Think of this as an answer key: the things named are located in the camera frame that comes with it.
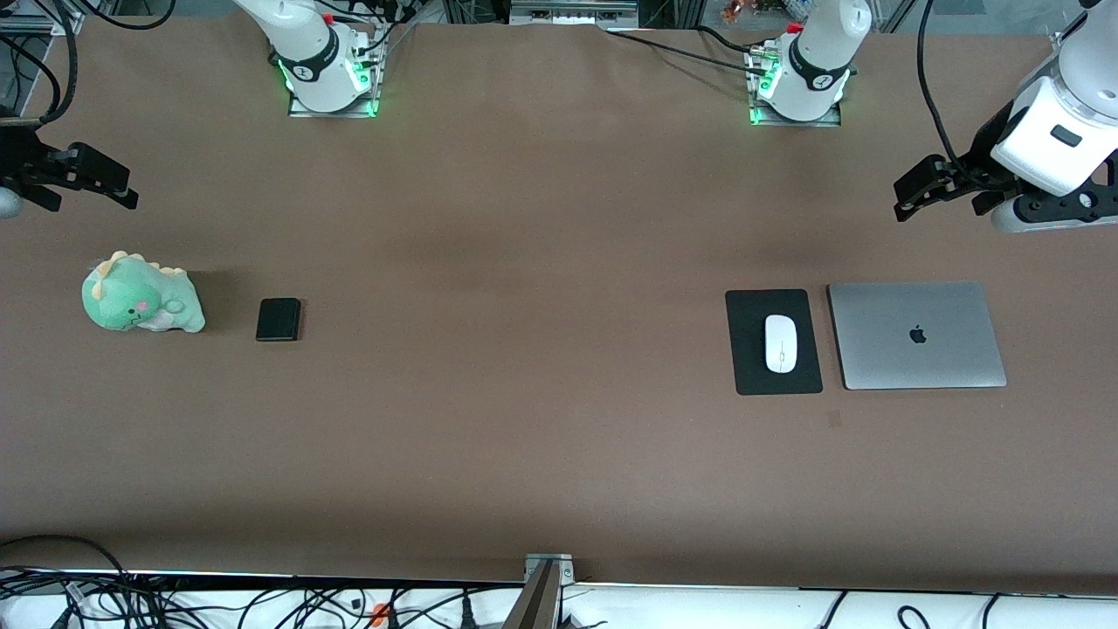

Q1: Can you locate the white computer mouse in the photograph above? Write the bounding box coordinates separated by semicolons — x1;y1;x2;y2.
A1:
764;314;799;375

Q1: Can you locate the black phone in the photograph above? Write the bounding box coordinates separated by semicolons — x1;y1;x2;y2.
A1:
255;297;302;342

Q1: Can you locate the black mouse pad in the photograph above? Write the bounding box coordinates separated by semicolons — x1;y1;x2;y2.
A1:
724;288;824;396

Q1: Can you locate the green dinosaur plush toy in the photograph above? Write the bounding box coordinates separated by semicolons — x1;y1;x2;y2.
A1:
82;251;207;334

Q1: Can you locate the silver laptop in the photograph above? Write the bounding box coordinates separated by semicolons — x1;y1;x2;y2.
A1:
827;281;1008;391

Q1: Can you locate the grey metal box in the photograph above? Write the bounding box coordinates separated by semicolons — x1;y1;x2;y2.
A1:
509;0;639;27

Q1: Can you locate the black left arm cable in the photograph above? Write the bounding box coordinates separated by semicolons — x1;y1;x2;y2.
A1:
915;0;983;174

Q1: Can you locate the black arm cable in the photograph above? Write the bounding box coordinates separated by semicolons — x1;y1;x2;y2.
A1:
0;0;177;125
915;0;983;174

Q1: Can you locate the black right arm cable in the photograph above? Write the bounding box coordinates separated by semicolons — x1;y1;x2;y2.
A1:
0;0;177;125

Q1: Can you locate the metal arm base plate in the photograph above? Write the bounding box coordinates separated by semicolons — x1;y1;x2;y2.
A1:
749;42;845;128
287;26;382;119

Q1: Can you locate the aluminium frame rail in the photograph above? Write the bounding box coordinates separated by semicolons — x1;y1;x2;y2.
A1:
0;0;85;38

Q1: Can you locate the short black table cable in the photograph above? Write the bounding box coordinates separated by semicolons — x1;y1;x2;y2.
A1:
695;24;771;59

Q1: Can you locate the long black table cable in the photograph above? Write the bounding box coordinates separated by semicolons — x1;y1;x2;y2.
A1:
606;30;769;78

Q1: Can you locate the thick black looped cable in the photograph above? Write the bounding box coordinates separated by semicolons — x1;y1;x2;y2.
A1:
0;534;134;612

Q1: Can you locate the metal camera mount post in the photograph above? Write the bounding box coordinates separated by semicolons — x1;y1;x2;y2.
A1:
501;552;577;629

